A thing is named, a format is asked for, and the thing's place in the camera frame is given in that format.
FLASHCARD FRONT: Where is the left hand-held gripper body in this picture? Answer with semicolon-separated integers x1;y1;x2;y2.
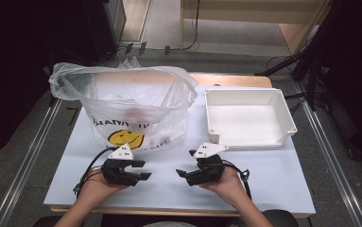
101;143;140;187

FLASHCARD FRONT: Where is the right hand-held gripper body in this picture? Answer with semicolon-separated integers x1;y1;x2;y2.
186;142;230;187

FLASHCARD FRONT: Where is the white plastic bin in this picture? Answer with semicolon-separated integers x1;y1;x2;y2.
203;87;299;150

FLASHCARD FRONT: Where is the clear plastic bag yellow print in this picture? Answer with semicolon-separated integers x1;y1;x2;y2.
48;58;199;153

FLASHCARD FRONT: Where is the person's right hand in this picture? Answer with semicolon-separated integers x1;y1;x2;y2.
198;166;250;204

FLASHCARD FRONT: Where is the person's left hand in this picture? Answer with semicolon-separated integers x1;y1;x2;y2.
78;169;129;206

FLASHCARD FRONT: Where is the person's gray shirt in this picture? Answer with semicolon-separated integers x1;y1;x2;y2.
142;220;199;227

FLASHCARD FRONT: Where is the wooden table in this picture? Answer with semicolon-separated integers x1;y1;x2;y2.
43;73;317;219

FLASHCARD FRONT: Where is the black chair seat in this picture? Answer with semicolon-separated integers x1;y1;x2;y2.
262;209;300;227

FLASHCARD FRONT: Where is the black cabinet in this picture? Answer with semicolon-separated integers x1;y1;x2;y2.
83;0;128;63

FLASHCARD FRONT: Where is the black tripod stand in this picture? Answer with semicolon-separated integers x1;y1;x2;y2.
254;0;336;112

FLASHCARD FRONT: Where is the light wooden shelf unit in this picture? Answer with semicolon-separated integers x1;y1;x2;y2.
179;0;333;57

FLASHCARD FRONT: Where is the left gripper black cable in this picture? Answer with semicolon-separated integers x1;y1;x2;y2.
72;146;120;196

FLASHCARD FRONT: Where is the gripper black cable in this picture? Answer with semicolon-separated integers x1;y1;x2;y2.
72;146;120;196
221;159;253;201

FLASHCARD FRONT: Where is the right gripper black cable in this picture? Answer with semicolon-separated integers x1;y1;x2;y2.
221;159;253;201

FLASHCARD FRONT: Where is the metal floor rail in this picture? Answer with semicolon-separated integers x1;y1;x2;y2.
0;97;63;227
296;80;362;227

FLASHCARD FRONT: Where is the thin black hanging cable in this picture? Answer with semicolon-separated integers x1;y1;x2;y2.
181;0;201;52

